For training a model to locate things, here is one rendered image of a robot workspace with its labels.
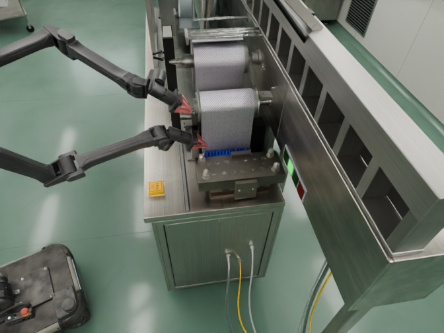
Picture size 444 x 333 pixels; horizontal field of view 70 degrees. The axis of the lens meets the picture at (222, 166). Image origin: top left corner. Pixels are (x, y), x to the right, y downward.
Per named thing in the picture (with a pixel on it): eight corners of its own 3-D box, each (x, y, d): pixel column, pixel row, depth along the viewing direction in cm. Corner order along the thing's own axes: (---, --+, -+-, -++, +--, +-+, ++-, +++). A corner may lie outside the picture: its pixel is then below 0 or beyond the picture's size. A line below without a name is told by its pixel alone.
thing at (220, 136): (201, 153, 153) (201, 123, 140) (249, 149, 156) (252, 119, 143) (202, 154, 153) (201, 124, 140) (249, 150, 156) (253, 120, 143)
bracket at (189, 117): (185, 154, 168) (182, 108, 146) (197, 153, 169) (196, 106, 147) (186, 161, 165) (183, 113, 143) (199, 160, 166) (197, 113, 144)
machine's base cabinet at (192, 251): (158, 86, 376) (148, 11, 314) (212, 83, 385) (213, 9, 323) (168, 297, 205) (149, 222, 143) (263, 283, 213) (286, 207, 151)
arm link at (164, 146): (161, 141, 132) (153, 125, 135) (150, 156, 140) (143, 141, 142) (184, 139, 141) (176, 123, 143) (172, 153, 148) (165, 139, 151)
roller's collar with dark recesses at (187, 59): (182, 64, 155) (180, 51, 150) (193, 63, 155) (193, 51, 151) (182, 71, 150) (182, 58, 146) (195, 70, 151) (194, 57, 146)
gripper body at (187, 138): (189, 152, 144) (175, 147, 141) (187, 138, 151) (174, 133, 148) (197, 143, 140) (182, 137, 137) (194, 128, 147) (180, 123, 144)
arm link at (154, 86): (144, 94, 127) (151, 87, 123) (147, 82, 131) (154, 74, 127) (158, 103, 131) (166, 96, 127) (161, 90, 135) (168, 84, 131)
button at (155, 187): (148, 184, 153) (148, 181, 151) (163, 183, 154) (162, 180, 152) (148, 195, 148) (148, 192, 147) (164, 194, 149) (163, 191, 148)
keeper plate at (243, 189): (233, 196, 148) (234, 180, 140) (254, 193, 150) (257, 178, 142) (234, 200, 147) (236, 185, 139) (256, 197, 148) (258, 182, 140)
